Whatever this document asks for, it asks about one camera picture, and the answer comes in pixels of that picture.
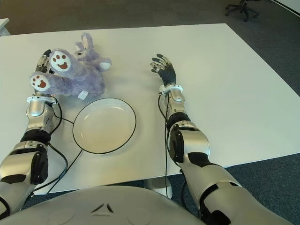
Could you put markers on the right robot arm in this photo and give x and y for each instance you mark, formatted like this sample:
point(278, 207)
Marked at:
point(194, 140)

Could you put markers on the purple plush bunny doll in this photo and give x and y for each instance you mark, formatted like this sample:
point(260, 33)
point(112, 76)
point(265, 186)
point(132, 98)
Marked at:
point(77, 77)

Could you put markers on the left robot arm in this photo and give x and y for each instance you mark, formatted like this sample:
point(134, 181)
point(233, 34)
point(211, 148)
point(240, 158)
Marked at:
point(35, 110)

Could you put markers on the black office chair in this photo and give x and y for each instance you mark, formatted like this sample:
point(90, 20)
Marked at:
point(241, 8)

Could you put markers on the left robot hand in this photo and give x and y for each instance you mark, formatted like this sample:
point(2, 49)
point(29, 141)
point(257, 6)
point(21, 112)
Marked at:
point(42, 63)

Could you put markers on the grey robot torso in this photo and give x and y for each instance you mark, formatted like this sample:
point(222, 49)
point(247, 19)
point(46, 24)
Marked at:
point(100, 206)

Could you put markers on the white plate black rim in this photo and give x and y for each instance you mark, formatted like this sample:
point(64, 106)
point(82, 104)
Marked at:
point(105, 126)

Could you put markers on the silver table base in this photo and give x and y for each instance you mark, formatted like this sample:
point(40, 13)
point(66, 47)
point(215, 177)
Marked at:
point(159, 185)

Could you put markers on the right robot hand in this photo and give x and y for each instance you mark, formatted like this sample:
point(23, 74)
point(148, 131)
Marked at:
point(167, 73)

